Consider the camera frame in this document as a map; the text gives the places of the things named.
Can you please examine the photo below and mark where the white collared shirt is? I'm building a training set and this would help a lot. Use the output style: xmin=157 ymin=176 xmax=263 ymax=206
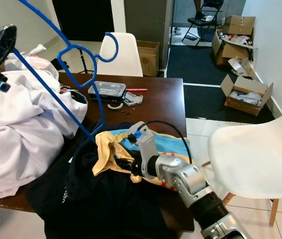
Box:
xmin=0 ymin=69 xmax=89 ymax=200

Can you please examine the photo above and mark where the blue plastic hanger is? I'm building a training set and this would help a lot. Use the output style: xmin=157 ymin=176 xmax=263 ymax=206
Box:
xmin=0 ymin=0 xmax=119 ymax=137

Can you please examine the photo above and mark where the white plastic bag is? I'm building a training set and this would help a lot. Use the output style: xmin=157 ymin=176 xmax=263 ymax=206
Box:
xmin=6 ymin=44 xmax=62 ymax=73

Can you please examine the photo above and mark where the navy blue garment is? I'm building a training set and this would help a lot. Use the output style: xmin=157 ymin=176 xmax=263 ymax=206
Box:
xmin=24 ymin=122 xmax=181 ymax=239

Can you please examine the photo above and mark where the white tape roll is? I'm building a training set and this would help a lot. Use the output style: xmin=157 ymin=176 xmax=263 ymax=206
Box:
xmin=107 ymin=101 xmax=125 ymax=110

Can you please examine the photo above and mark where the dark wooden table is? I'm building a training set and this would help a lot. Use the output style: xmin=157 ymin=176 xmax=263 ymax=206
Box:
xmin=0 ymin=71 xmax=195 ymax=235

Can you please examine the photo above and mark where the white plastic packet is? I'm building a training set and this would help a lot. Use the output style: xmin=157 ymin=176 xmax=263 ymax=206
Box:
xmin=122 ymin=92 xmax=144 ymax=107

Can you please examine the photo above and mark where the clear plastic organiser box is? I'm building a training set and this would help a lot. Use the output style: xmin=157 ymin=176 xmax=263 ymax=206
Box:
xmin=88 ymin=81 xmax=128 ymax=103

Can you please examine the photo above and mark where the black tripod stand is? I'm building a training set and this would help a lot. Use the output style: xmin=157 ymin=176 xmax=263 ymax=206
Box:
xmin=79 ymin=47 xmax=93 ymax=74

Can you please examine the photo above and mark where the white plastic chair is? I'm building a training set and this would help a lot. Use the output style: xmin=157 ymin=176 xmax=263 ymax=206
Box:
xmin=97 ymin=32 xmax=144 ymax=77
xmin=201 ymin=119 xmax=282 ymax=227

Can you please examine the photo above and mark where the brown cardboard box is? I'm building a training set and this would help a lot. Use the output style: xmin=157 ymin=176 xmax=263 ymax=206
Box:
xmin=136 ymin=41 xmax=160 ymax=77
xmin=225 ymin=15 xmax=256 ymax=35

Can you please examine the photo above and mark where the dark blue floor mat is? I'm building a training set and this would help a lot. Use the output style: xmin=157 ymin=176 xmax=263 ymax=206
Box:
xmin=166 ymin=45 xmax=277 ymax=125

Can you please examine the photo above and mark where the small open cardboard box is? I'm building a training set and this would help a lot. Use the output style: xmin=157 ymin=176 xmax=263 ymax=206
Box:
xmin=220 ymin=75 xmax=274 ymax=117

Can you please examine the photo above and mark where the large open cardboard box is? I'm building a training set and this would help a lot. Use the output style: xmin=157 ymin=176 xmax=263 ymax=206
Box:
xmin=211 ymin=30 xmax=257 ymax=66

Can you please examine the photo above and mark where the black folding chair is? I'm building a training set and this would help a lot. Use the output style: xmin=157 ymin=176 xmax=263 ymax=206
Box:
xmin=181 ymin=0 xmax=224 ymax=44

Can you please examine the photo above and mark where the person's bare leg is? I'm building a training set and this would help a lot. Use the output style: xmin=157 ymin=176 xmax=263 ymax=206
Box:
xmin=192 ymin=0 xmax=206 ymax=20

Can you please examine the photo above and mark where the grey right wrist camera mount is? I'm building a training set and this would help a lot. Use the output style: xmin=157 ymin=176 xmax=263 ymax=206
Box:
xmin=129 ymin=121 xmax=162 ymax=180

